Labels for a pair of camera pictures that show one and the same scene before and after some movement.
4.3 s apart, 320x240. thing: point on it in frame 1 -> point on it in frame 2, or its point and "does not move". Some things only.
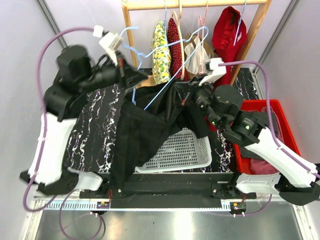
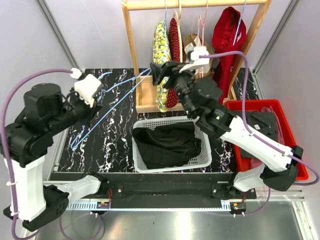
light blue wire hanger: x=163 y=48 -> x=99 y=95
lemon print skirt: x=161 y=61 does not move
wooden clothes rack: x=194 y=5 does not move
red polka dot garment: x=175 y=51 does not move
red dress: x=229 y=39 does not move
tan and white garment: x=198 y=52 does not move
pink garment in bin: x=259 y=166 does not move
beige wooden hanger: x=178 y=18 does not move
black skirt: x=147 y=115 -> x=169 y=145
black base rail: x=168 y=190 does not move
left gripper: x=126 y=73 -> x=91 y=111
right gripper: x=183 y=88 -> x=158 y=71
